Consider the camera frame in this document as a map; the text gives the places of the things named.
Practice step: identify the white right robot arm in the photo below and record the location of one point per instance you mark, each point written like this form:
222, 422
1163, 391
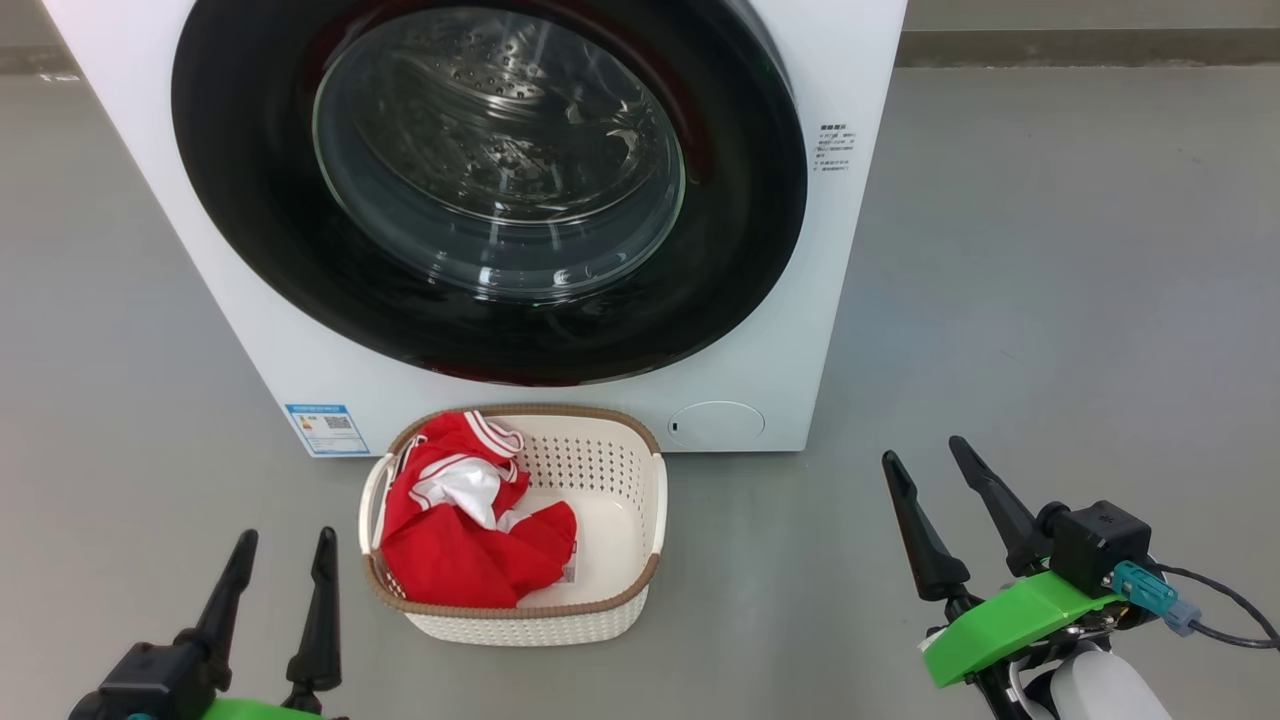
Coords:
1100, 690

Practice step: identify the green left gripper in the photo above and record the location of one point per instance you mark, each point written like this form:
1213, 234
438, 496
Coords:
260, 711

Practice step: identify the stainless steel washer drum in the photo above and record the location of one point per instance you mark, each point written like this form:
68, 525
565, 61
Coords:
480, 150

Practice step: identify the plain red shorts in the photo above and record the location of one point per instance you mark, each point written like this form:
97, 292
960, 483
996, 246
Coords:
470, 565

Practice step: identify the black round washer door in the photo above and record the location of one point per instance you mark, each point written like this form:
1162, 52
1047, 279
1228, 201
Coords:
250, 200

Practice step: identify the blue energy label sticker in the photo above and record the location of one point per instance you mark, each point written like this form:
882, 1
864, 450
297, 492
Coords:
327, 430

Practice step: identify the cream basket brown rim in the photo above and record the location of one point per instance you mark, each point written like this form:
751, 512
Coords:
600, 470

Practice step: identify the round white filter cover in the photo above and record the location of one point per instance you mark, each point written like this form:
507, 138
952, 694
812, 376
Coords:
715, 425

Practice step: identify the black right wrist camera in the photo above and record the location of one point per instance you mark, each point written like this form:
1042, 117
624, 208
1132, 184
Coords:
1100, 545

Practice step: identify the white front-load washing machine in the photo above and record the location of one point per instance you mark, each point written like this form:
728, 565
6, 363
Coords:
780, 330

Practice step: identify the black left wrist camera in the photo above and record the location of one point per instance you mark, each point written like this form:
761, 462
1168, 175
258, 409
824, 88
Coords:
150, 685

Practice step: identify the red white striped jersey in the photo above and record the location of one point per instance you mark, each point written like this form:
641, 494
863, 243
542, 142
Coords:
450, 450

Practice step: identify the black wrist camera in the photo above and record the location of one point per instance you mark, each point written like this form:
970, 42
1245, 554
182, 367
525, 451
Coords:
1100, 545
150, 685

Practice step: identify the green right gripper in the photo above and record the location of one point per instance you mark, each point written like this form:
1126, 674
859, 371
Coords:
1000, 625

